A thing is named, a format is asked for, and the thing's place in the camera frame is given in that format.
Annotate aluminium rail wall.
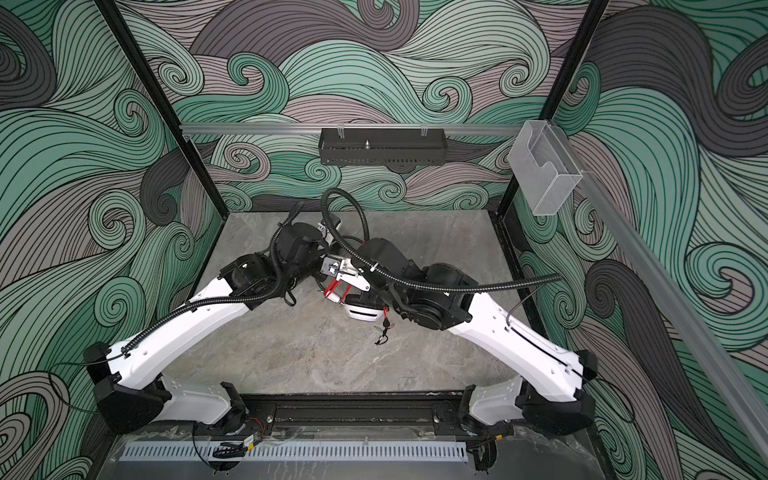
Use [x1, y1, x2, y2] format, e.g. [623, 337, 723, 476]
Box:
[179, 122, 524, 138]
[545, 122, 767, 460]

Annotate clear plastic wall bin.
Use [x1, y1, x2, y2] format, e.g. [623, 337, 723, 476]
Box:
[507, 120, 583, 216]

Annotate black frame post right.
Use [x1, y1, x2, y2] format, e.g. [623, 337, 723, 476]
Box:
[497, 1, 609, 219]

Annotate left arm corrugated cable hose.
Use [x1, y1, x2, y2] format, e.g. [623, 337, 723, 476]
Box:
[122, 200, 304, 355]

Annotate aluminium rail back wall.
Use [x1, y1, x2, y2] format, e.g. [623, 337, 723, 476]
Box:
[179, 122, 524, 138]

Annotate aluminium rail right wall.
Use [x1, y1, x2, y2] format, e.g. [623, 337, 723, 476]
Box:
[545, 122, 767, 460]

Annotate right arm corrugated cable hose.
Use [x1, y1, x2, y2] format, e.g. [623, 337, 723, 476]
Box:
[320, 187, 563, 295]

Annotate white slotted cable duct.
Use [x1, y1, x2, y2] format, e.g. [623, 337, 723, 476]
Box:
[118, 440, 469, 463]

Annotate black perforated metal tray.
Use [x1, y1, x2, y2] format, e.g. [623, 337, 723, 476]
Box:
[318, 127, 448, 167]

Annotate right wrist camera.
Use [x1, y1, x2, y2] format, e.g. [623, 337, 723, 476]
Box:
[320, 255, 371, 291]

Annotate black frame post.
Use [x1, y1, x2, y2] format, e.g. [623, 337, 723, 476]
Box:
[94, 0, 229, 220]
[497, 1, 609, 219]

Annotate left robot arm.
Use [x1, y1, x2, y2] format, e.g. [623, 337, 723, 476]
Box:
[83, 220, 329, 435]

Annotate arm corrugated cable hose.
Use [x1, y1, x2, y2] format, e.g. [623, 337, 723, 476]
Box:
[122, 200, 304, 355]
[320, 187, 563, 295]

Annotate white black headphones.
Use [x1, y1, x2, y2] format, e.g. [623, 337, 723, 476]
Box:
[323, 280, 390, 326]

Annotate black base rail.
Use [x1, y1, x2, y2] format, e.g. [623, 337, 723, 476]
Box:
[119, 392, 595, 436]

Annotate black frame post left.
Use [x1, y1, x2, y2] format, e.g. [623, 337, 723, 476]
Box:
[94, 0, 229, 220]

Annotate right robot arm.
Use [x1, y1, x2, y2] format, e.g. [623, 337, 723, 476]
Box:
[352, 238, 598, 435]

